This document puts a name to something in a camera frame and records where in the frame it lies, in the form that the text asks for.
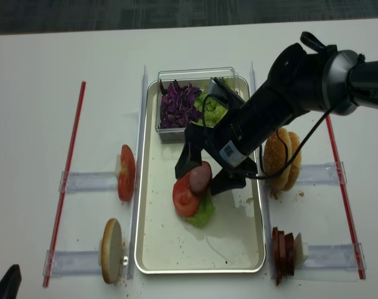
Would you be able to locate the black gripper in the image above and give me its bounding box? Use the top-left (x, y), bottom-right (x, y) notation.
top-left (175, 93), bottom-right (258, 195)

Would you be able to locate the round sausage slice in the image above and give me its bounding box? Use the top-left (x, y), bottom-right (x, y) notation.
top-left (189, 161), bottom-right (212, 196)

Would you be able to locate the black left arm gripper tip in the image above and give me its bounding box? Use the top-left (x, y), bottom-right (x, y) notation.
top-left (0, 264), bottom-right (22, 299)

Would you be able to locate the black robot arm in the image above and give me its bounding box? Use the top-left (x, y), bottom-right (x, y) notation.
top-left (175, 32), bottom-right (378, 195)

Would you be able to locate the tomato slice on tray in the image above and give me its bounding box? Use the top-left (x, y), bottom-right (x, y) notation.
top-left (172, 173), bottom-right (202, 217)

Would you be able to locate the lettuce leaf on tray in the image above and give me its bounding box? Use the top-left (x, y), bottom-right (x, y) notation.
top-left (182, 191), bottom-right (215, 228)

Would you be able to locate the green lettuce in box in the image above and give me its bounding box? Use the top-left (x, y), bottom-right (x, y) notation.
top-left (194, 85), bottom-right (227, 127)

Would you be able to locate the upright tomato slice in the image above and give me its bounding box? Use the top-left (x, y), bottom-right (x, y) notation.
top-left (118, 145), bottom-right (136, 202)

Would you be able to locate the stack of sausage slices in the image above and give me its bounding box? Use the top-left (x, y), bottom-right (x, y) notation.
top-left (272, 227), bottom-right (295, 286)

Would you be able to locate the shredded purple cabbage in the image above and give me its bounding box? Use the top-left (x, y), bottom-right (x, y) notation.
top-left (159, 80), bottom-right (202, 129)

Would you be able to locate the front sesame bun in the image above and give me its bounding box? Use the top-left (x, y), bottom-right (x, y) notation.
top-left (263, 128), bottom-right (292, 190)

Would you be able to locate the sesame bun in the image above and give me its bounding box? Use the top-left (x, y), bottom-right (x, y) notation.
top-left (283, 131), bottom-right (301, 191)
top-left (263, 128), bottom-right (292, 190)

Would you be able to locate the clear plastic salad box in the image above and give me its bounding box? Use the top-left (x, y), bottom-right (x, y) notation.
top-left (149, 67), bottom-right (249, 143)

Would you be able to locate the cream metal tray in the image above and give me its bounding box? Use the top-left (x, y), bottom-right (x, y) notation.
top-left (135, 82), bottom-right (266, 274)

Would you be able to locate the left long clear divider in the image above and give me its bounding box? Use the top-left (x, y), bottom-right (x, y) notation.
top-left (125, 66), bottom-right (148, 280)

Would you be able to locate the rear sesame bun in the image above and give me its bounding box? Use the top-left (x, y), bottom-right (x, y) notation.
top-left (283, 131), bottom-right (301, 191)

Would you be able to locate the upper right clear holder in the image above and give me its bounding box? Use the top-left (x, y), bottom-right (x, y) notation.
top-left (296, 162), bottom-right (347, 185)

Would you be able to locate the clear holder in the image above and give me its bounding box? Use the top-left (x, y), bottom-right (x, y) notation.
top-left (300, 243), bottom-right (367, 271)
top-left (43, 250), bottom-right (102, 277)
top-left (296, 162), bottom-right (347, 185)
top-left (59, 171), bottom-right (118, 193)

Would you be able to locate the white foam stopper right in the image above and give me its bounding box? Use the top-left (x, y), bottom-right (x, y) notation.
top-left (294, 233), bottom-right (309, 269)

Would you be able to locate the upright bun half left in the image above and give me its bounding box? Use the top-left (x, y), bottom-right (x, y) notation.
top-left (101, 218), bottom-right (122, 284)

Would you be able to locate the right red strip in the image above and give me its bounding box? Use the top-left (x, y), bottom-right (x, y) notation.
top-left (326, 116), bottom-right (366, 280)

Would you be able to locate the red strip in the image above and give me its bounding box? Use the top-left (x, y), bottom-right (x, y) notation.
top-left (42, 81), bottom-right (87, 288)
top-left (326, 116), bottom-right (366, 280)

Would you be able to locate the upper left clear holder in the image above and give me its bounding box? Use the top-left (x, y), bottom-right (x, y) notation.
top-left (59, 171), bottom-right (118, 193)

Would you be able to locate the lower right clear holder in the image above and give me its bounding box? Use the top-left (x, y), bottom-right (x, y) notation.
top-left (300, 243), bottom-right (367, 271)

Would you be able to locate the left red strip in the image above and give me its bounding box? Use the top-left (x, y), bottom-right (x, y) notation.
top-left (42, 81), bottom-right (87, 288)

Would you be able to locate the lower left clear holder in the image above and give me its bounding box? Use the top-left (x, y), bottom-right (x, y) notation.
top-left (43, 250), bottom-right (102, 277)

